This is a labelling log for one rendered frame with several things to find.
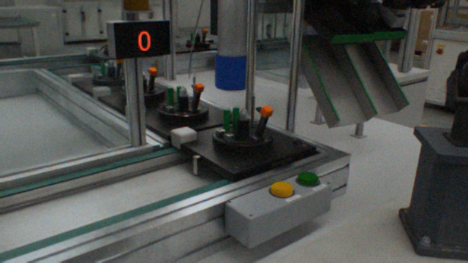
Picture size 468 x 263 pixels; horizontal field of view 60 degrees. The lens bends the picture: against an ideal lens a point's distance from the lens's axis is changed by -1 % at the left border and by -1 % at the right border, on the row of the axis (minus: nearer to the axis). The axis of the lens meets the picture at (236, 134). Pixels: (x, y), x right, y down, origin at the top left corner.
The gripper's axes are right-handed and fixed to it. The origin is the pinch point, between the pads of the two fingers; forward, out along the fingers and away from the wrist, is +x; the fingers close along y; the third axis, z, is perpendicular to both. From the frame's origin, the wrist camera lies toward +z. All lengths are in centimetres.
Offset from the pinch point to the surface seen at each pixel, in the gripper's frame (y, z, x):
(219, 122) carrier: 40, -24, 29
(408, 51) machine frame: -116, -10, 76
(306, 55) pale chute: 21.3, -10.3, 13.6
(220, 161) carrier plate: 54, -30, 8
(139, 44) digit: 64, -4, 16
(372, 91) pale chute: 0.2, -22.3, 11.1
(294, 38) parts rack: 24.0, -5.6, 14.0
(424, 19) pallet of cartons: -698, 62, 419
